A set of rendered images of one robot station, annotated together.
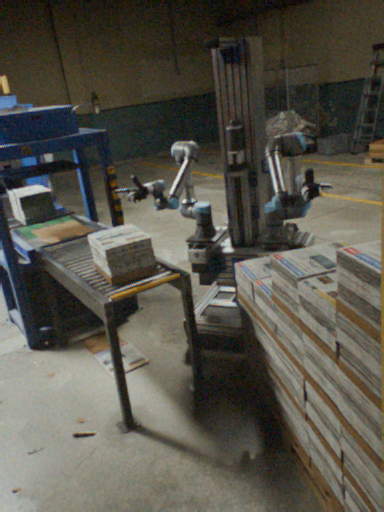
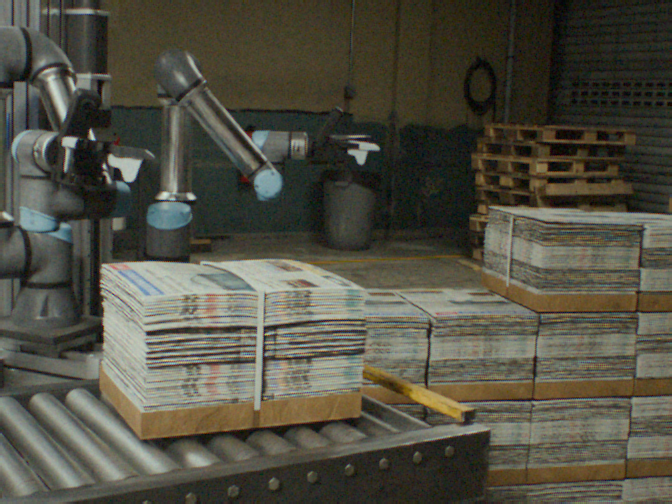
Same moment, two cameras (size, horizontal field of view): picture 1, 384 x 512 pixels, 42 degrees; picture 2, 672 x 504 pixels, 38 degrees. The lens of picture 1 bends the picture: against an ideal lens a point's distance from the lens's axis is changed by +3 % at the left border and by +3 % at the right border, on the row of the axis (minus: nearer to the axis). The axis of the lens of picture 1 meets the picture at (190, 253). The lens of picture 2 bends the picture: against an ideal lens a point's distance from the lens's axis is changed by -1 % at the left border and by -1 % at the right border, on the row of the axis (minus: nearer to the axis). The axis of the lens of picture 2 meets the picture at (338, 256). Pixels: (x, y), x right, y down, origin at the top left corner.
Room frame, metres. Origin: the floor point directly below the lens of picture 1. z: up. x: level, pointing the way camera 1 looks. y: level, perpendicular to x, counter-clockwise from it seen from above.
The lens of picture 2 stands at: (2.72, 2.05, 1.31)
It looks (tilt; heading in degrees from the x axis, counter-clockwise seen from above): 8 degrees down; 267
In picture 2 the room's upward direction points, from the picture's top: 3 degrees clockwise
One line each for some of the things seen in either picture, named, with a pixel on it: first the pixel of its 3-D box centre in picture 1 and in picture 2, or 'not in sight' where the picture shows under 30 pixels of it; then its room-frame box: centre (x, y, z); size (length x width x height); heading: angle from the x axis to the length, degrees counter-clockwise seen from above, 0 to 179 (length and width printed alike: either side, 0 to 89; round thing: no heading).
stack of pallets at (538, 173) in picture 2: not in sight; (550, 195); (0.24, -7.10, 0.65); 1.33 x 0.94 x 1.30; 34
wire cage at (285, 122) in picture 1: (282, 113); not in sight; (10.52, -2.27, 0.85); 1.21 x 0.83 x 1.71; 30
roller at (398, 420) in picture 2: (142, 287); (355, 405); (2.58, 0.30, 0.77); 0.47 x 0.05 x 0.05; 120
